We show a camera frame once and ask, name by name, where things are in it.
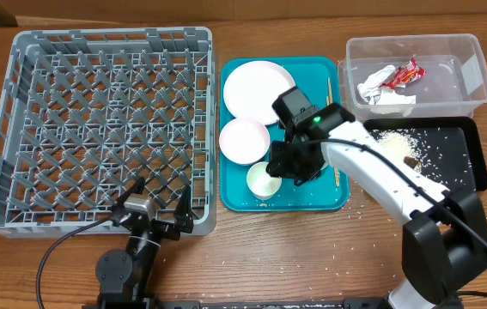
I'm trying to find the red snack wrapper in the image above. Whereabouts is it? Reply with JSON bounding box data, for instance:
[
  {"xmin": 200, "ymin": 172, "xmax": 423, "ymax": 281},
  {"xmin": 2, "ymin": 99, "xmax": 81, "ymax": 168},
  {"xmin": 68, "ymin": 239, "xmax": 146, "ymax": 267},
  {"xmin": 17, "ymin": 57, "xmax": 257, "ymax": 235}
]
[{"xmin": 384, "ymin": 57, "xmax": 426, "ymax": 89}]

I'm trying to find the large white plate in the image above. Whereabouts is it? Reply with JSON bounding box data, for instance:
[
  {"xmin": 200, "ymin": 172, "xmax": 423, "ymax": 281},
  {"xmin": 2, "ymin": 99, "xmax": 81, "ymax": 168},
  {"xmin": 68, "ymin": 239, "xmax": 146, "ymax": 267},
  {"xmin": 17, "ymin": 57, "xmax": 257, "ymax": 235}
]
[{"xmin": 222, "ymin": 60, "xmax": 295, "ymax": 126}]

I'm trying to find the wooden chopstick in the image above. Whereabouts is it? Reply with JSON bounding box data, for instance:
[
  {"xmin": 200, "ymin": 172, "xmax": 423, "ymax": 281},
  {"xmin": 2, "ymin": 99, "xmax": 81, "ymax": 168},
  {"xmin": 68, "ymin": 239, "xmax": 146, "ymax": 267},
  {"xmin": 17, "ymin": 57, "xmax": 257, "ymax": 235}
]
[
  {"xmin": 326, "ymin": 95, "xmax": 340, "ymax": 188},
  {"xmin": 327, "ymin": 77, "xmax": 333, "ymax": 105}
]

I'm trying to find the left wooden chopstick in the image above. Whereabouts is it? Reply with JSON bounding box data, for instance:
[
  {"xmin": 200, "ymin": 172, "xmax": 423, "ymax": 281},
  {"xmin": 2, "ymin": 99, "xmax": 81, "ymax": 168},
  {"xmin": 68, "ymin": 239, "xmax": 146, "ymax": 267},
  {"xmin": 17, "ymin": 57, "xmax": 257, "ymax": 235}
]
[{"xmin": 326, "ymin": 95, "xmax": 340, "ymax": 188}]

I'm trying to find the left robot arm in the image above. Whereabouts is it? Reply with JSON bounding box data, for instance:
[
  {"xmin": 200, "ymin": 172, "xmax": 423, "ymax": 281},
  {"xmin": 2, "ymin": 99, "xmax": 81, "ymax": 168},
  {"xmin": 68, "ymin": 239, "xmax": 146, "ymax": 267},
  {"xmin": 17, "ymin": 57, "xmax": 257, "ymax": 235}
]
[{"xmin": 95, "ymin": 178, "xmax": 193, "ymax": 309}]

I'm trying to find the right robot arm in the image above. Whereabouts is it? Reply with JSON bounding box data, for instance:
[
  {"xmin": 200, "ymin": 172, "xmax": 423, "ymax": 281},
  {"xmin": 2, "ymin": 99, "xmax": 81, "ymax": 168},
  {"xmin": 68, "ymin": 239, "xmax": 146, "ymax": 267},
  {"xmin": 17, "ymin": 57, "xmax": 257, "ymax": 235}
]
[{"xmin": 266, "ymin": 87, "xmax": 487, "ymax": 308}]

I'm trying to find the clear plastic bin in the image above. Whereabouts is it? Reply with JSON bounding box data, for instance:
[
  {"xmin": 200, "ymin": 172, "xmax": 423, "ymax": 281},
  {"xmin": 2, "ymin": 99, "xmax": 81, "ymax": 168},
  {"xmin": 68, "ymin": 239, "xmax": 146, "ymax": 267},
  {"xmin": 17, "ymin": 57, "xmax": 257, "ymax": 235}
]
[{"xmin": 338, "ymin": 33, "xmax": 487, "ymax": 119}]

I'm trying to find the small white plate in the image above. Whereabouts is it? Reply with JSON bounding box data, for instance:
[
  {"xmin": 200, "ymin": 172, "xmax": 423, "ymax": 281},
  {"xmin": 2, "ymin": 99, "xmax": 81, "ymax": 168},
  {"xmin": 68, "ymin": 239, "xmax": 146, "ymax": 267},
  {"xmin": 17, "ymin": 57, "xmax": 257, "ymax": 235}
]
[{"xmin": 219, "ymin": 118, "xmax": 271, "ymax": 165}]

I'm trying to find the pile of rice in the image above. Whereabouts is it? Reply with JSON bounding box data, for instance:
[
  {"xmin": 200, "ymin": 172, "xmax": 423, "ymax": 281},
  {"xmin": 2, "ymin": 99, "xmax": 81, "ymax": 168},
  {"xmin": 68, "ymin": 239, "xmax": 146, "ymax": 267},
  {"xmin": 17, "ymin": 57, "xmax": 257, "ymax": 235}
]
[{"xmin": 377, "ymin": 130, "xmax": 422, "ymax": 172}]

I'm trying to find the teal serving tray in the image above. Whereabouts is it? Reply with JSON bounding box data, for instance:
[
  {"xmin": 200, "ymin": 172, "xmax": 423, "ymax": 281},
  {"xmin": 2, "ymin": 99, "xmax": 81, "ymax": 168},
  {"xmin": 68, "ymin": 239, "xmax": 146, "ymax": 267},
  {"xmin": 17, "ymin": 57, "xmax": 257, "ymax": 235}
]
[{"xmin": 219, "ymin": 56, "xmax": 350, "ymax": 212}]

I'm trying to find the right wooden chopstick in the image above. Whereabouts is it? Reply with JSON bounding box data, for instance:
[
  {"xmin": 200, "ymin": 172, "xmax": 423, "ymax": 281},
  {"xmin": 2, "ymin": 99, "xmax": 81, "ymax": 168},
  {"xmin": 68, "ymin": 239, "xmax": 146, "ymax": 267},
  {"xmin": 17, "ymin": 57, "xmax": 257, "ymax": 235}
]
[{"xmin": 327, "ymin": 77, "xmax": 333, "ymax": 105}]

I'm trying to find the white cup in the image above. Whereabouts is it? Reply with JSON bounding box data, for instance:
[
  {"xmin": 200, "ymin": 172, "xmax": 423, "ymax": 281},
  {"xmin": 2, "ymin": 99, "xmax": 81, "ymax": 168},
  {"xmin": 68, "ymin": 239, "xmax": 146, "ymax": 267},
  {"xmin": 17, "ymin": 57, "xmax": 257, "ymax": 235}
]
[{"xmin": 247, "ymin": 161, "xmax": 283, "ymax": 200}]

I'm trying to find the grey plastic dish rack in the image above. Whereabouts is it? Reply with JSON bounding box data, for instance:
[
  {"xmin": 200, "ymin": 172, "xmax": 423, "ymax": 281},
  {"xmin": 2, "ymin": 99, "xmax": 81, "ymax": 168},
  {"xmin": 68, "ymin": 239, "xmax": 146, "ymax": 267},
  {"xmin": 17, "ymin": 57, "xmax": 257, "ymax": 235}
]
[{"xmin": 0, "ymin": 27, "xmax": 217, "ymax": 238}]

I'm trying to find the brown food scrap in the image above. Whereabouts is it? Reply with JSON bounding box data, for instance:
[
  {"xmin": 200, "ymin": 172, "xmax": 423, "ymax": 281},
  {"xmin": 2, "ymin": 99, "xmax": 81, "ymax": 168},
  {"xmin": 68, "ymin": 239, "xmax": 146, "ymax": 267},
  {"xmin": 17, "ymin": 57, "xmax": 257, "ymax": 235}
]
[{"xmin": 404, "ymin": 156, "xmax": 420, "ymax": 168}]

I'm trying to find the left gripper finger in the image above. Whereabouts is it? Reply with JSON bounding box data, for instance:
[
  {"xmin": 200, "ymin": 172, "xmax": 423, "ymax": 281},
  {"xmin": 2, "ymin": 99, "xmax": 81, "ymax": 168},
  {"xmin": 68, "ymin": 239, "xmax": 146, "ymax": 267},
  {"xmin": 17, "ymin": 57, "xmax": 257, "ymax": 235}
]
[
  {"xmin": 111, "ymin": 177, "xmax": 145, "ymax": 213},
  {"xmin": 173, "ymin": 185, "xmax": 193, "ymax": 233}
]

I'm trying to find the white napkin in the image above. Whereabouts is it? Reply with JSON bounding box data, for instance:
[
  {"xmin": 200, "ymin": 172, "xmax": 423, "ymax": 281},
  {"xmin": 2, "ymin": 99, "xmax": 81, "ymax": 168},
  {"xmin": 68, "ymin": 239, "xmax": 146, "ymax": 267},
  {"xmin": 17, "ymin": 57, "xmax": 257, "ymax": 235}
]
[{"xmin": 356, "ymin": 64, "xmax": 417, "ymax": 117}]

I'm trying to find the black waste tray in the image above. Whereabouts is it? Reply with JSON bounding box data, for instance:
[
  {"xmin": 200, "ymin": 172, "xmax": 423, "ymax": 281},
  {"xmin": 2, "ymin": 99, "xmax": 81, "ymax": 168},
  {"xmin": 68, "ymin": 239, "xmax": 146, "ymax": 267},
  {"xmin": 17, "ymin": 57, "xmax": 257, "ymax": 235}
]
[{"xmin": 364, "ymin": 117, "xmax": 487, "ymax": 191}]

